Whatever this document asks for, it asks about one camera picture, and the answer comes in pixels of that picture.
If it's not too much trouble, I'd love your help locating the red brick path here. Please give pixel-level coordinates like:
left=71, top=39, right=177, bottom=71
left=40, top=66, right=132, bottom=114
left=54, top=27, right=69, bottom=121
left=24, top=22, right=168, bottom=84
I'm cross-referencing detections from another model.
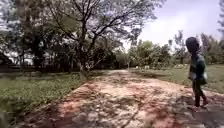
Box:
left=13, top=69, right=224, bottom=128

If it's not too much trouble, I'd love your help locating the large branching tree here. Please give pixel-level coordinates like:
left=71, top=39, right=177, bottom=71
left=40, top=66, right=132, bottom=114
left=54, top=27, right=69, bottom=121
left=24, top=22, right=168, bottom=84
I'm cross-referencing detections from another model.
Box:
left=43, top=0, right=164, bottom=78

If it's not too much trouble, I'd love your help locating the row of trees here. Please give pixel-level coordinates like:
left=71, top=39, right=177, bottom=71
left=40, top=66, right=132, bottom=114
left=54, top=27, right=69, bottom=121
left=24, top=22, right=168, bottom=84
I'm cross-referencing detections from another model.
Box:
left=0, top=0, right=224, bottom=73

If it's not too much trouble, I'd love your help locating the grass lawn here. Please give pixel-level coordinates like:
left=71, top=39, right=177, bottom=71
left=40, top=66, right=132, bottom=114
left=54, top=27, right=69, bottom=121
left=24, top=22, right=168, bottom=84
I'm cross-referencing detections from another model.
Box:
left=131, top=63, right=224, bottom=95
left=0, top=70, right=104, bottom=124

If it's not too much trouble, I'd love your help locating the person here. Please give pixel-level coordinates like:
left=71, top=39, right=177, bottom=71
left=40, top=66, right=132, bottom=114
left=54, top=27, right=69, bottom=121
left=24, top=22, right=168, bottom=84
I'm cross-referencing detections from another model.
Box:
left=185, top=36, right=210, bottom=110

